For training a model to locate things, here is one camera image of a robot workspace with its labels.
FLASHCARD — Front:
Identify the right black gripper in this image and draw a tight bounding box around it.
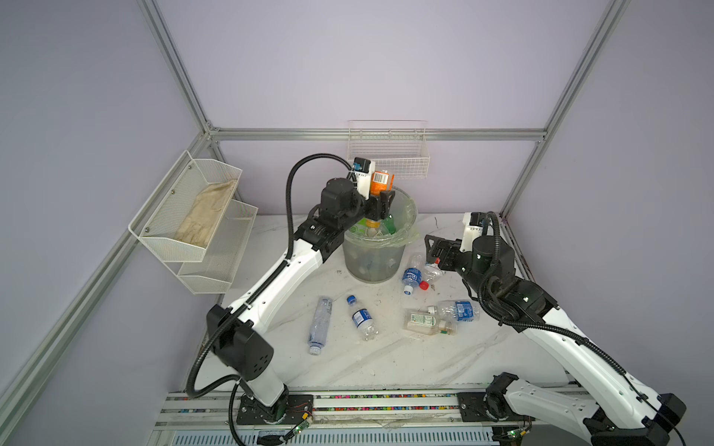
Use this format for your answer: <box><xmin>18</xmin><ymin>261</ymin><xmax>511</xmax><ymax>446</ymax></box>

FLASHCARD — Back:
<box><xmin>420</xmin><ymin>234</ymin><xmax>494</xmax><ymax>303</ymax></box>

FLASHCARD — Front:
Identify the green label clear bottle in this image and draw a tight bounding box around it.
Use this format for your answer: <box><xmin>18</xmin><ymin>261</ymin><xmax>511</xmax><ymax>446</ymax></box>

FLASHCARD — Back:
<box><xmin>364</xmin><ymin>219</ymin><xmax>383</xmax><ymax>238</ymax></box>

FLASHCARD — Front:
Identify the orange label bottle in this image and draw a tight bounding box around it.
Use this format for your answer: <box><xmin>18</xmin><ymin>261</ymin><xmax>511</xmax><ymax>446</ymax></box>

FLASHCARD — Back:
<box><xmin>370</xmin><ymin>170</ymin><xmax>394</xmax><ymax>196</ymax></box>

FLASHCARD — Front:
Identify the green white label bottle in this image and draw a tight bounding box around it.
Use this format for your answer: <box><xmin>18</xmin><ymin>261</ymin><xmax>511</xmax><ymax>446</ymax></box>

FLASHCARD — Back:
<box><xmin>403</xmin><ymin>310</ymin><xmax>457</xmax><ymax>336</ymax></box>

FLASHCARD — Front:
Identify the green soda bottle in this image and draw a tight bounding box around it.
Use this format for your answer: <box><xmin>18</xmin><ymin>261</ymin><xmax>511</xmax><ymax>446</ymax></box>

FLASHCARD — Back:
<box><xmin>384</xmin><ymin>217</ymin><xmax>397</xmax><ymax>234</ymax></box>

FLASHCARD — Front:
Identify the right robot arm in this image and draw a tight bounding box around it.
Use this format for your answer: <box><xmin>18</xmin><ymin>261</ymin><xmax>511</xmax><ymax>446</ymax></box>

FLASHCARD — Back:
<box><xmin>425</xmin><ymin>235</ymin><xmax>686</xmax><ymax>445</ymax></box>

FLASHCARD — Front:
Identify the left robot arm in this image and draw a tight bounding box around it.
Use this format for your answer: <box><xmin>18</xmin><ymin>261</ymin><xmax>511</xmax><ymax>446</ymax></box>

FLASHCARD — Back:
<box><xmin>190</xmin><ymin>178</ymin><xmax>395</xmax><ymax>408</ymax></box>

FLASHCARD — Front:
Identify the blue label bottle by bin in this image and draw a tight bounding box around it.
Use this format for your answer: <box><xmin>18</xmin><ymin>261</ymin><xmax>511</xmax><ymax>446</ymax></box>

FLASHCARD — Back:
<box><xmin>402</xmin><ymin>253</ymin><xmax>425</xmax><ymax>295</ymax></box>

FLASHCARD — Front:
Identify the grey mesh waste bin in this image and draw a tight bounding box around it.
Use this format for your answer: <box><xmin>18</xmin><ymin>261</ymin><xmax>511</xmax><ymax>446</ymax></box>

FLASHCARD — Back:
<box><xmin>343</xmin><ymin>243</ymin><xmax>411</xmax><ymax>284</ymax></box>

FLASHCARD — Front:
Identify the red label crushed bottle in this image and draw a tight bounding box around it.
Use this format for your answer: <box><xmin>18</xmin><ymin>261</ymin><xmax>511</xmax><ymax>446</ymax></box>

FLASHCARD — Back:
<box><xmin>419</xmin><ymin>263</ymin><xmax>446</xmax><ymax>290</ymax></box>

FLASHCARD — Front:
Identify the blue label bottle right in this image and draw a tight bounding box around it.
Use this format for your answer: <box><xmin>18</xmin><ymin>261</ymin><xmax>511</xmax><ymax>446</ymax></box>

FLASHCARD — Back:
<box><xmin>427</xmin><ymin>300</ymin><xmax>480</xmax><ymax>323</ymax></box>

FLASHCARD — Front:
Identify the small blue label bottle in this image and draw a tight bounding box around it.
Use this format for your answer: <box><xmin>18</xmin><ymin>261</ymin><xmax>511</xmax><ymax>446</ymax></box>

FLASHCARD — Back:
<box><xmin>346</xmin><ymin>295</ymin><xmax>379</xmax><ymax>341</ymax></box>

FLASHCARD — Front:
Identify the crushed clear bottle white cap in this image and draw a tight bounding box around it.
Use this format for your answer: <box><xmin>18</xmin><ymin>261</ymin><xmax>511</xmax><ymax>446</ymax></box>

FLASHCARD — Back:
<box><xmin>308</xmin><ymin>297</ymin><xmax>333</xmax><ymax>356</ymax></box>

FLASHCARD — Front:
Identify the beige cloth in shelf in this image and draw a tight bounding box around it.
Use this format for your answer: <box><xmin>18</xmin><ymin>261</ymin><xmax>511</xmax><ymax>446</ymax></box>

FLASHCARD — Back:
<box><xmin>175</xmin><ymin>180</ymin><xmax>238</xmax><ymax>248</ymax></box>

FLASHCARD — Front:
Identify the white mesh two-tier shelf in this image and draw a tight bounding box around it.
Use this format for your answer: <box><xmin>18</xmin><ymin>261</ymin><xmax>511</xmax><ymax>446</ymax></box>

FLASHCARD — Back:
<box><xmin>128</xmin><ymin>152</ymin><xmax>258</xmax><ymax>295</ymax></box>

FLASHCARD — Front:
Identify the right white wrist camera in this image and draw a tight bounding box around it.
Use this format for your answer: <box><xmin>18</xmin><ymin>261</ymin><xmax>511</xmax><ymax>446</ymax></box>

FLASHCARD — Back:
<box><xmin>459</xmin><ymin>212</ymin><xmax>493</xmax><ymax>253</ymax></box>

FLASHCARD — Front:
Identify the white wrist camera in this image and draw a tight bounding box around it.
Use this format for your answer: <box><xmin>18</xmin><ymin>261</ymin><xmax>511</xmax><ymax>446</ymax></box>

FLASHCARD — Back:
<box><xmin>459</xmin><ymin>212</ymin><xmax>493</xmax><ymax>253</ymax></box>
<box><xmin>353</xmin><ymin>157</ymin><xmax>376</xmax><ymax>200</ymax></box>

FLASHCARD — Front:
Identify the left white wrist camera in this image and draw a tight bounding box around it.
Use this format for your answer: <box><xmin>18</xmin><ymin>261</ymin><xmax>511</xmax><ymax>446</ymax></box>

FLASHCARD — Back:
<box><xmin>353</xmin><ymin>157</ymin><xmax>376</xmax><ymax>200</ymax></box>

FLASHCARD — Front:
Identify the white wire wall basket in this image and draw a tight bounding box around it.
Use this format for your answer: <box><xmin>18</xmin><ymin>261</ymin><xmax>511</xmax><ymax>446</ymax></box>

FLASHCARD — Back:
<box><xmin>347</xmin><ymin>120</ymin><xmax>431</xmax><ymax>180</ymax></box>

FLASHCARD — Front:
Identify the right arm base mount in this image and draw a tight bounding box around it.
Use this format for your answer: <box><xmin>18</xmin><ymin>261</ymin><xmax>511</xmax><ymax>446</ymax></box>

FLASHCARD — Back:
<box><xmin>457</xmin><ymin>391</ymin><xmax>530</xmax><ymax>423</ymax></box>

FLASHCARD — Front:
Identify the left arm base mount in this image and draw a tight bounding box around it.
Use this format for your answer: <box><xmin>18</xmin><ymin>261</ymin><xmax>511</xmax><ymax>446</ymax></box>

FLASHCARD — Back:
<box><xmin>234</xmin><ymin>394</ymin><xmax>314</xmax><ymax>426</ymax></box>

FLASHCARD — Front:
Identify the left black cable conduit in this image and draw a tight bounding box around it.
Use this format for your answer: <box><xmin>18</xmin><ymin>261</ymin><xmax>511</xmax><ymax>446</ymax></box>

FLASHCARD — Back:
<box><xmin>183</xmin><ymin>152</ymin><xmax>353</xmax><ymax>446</ymax></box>

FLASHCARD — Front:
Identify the aluminium front rail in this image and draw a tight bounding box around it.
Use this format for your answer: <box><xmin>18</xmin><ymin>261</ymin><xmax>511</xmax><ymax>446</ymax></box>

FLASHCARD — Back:
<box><xmin>152</xmin><ymin>387</ymin><xmax>615</xmax><ymax>431</ymax></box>

